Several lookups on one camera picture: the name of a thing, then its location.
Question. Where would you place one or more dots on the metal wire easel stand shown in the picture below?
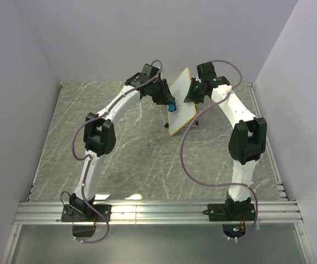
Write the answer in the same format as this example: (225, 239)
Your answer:
(194, 124)

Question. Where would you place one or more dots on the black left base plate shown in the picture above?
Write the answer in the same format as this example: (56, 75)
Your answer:
(71, 214)

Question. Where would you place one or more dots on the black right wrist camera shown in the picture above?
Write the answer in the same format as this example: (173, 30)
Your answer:
(206, 71)

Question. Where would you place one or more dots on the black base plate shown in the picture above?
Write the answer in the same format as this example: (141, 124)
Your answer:
(71, 214)
(218, 212)

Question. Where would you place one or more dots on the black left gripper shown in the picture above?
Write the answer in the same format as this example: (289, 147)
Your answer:
(165, 97)

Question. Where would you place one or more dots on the aluminium mounting rail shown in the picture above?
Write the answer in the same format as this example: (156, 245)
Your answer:
(138, 212)

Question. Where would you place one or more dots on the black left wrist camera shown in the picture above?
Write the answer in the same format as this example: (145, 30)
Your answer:
(148, 72)

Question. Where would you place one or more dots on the blue whiteboard eraser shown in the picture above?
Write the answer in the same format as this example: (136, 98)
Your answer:
(171, 107)

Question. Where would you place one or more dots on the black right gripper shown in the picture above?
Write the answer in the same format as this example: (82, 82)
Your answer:
(190, 97)

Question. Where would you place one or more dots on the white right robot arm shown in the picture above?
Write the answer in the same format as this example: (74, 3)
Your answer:
(246, 145)

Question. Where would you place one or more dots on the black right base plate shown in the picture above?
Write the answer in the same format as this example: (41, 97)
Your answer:
(218, 212)

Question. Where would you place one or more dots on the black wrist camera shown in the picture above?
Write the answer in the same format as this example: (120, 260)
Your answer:
(148, 72)
(206, 71)

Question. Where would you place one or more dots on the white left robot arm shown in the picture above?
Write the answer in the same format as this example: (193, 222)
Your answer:
(99, 138)

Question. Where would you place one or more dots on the yellow framed whiteboard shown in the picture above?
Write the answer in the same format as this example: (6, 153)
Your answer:
(185, 111)

